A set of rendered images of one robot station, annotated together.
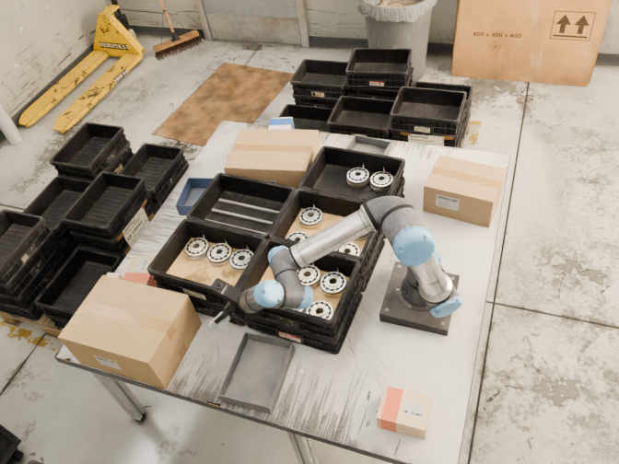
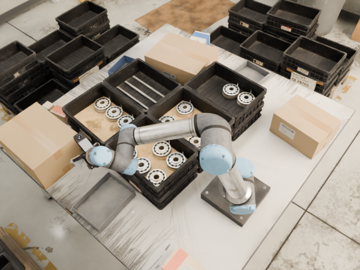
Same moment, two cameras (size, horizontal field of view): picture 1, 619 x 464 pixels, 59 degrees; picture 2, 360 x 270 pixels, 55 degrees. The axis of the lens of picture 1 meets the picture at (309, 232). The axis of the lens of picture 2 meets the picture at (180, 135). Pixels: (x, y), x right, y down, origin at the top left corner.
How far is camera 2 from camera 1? 0.52 m
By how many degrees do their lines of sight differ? 11
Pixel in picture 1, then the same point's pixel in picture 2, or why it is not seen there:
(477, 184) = (313, 125)
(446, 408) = not seen: outside the picture
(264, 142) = (179, 46)
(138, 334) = (36, 149)
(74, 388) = not seen: hidden behind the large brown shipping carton
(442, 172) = (292, 107)
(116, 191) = (87, 50)
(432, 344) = (228, 229)
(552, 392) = not seen: outside the picture
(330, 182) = (210, 88)
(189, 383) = (61, 191)
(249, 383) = (96, 206)
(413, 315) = (223, 203)
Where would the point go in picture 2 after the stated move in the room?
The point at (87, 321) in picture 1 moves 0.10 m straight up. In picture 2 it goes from (13, 129) to (5, 117)
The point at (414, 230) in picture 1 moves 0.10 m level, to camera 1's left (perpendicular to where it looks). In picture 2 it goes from (217, 148) to (189, 144)
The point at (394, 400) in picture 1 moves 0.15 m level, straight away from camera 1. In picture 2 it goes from (178, 260) to (192, 231)
